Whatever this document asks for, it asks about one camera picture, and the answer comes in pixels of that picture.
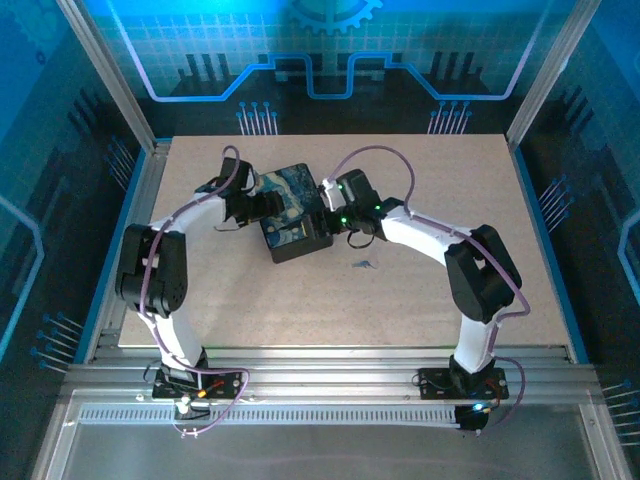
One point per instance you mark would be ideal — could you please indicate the aluminium side frame rail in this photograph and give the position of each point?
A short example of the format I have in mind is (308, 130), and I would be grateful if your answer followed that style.
(141, 190)

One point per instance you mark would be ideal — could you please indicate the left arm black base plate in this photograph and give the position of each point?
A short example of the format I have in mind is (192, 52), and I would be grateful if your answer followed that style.
(230, 391)

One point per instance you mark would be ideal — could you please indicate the aluminium frame post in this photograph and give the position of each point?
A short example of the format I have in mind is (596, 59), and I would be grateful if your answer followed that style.
(547, 80)
(113, 80)

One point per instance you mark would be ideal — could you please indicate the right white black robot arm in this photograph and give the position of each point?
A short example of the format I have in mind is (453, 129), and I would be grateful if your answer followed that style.
(425, 240)

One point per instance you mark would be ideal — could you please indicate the aluminium frame rail with bases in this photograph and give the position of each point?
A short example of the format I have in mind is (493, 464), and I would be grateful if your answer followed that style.
(325, 375)

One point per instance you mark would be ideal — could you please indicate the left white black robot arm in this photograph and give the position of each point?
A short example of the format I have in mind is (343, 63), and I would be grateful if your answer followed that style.
(195, 215)

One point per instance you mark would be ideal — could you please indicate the black connector box with light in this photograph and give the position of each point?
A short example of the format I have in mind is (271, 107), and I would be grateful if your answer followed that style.
(470, 424)

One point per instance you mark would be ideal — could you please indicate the black rectangular box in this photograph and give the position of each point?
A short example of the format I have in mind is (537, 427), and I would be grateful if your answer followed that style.
(295, 190)

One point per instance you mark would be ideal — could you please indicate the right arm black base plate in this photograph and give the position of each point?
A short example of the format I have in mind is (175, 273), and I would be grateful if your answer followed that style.
(432, 384)

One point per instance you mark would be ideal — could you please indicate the grey metal panel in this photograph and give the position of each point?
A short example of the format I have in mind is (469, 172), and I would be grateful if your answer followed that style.
(325, 455)

